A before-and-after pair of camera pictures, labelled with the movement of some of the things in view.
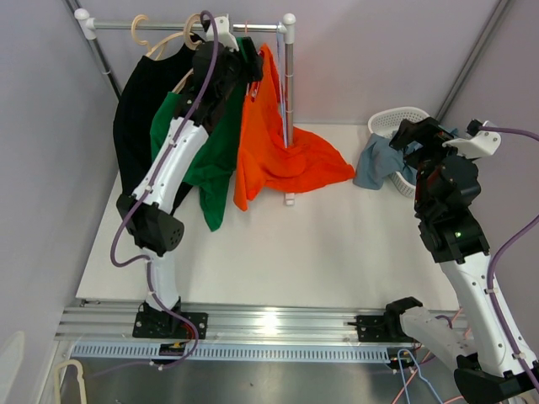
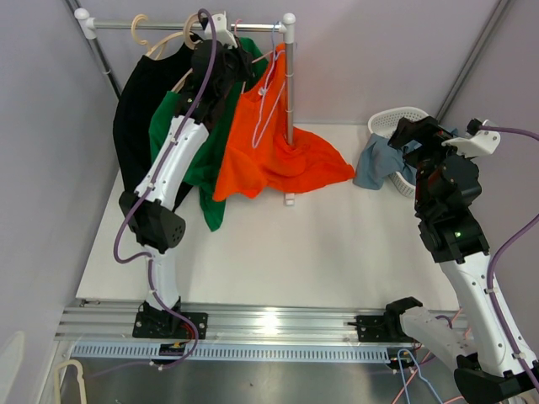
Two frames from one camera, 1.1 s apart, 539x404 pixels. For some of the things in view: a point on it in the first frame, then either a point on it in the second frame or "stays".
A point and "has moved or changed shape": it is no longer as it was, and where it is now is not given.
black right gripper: (432, 140) stays
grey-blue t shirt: (378, 158) stays
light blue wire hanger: (281, 82) -> (264, 96)
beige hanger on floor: (56, 390) stays
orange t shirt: (264, 160) has moved or changed shape
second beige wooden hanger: (145, 43) stays
